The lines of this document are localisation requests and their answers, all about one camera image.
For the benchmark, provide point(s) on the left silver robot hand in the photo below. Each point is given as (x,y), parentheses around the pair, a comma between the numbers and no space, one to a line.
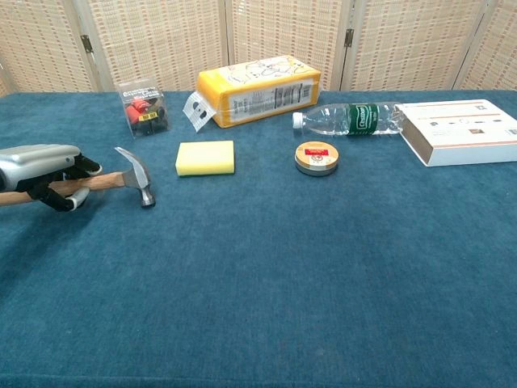
(36,163)

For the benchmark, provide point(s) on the yellow sponge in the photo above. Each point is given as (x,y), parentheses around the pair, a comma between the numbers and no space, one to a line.
(205,157)

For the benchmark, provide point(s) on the woven folding screen panel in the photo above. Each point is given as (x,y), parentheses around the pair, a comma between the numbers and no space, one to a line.
(2,87)
(161,40)
(40,44)
(501,48)
(412,44)
(282,28)

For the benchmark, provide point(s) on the clear coffee capsule box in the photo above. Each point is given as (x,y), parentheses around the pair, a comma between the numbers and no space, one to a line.
(145,111)

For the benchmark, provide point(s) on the metal screen hinge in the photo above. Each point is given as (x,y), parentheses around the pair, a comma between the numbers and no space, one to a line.
(349,38)
(86,43)

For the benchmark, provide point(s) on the yellow tissue pack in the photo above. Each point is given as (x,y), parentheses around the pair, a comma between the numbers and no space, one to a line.
(250,93)

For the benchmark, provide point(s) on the blue tablecloth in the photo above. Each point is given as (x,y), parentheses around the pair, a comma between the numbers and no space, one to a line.
(258,275)

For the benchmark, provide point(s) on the round metal tin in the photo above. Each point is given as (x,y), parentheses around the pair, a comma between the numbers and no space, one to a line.
(316,158)

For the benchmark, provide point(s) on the green label water bottle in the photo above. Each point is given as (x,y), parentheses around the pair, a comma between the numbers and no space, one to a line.
(363,118)

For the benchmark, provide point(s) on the white cardboard box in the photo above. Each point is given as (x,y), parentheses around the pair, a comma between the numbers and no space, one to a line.
(460,133)

